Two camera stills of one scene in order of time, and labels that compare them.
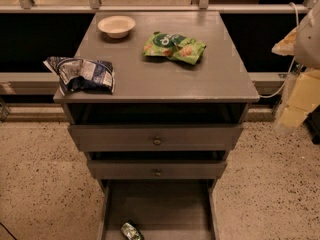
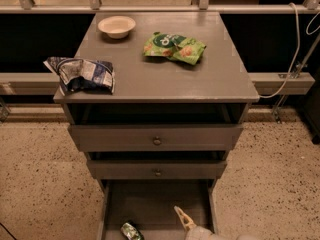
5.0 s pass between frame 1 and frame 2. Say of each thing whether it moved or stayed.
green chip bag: stayed
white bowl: stayed
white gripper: moved
